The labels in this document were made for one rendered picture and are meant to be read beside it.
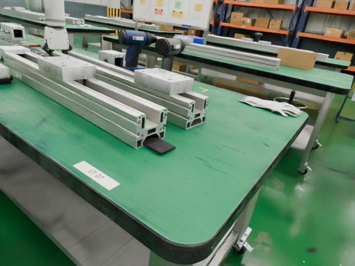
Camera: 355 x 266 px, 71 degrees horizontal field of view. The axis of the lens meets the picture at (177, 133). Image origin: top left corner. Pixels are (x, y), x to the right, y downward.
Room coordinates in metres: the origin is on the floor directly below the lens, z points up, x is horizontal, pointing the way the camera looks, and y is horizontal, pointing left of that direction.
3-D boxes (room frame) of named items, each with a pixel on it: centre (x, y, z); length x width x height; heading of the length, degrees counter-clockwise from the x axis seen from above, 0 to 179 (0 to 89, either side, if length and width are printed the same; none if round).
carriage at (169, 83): (0.79, 0.07, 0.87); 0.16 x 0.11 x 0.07; 53
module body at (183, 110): (0.94, 0.27, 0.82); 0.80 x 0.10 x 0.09; 53
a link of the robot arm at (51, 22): (1.23, 0.63, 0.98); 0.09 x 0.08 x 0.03; 143
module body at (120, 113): (0.79, 0.38, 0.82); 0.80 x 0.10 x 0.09; 53
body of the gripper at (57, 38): (1.23, 0.63, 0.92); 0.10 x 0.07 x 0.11; 143
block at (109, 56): (1.28, 0.39, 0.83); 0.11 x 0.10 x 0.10; 149
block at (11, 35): (1.88, 1.28, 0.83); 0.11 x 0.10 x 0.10; 140
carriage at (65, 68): (0.79, 0.38, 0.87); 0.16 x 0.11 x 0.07; 53
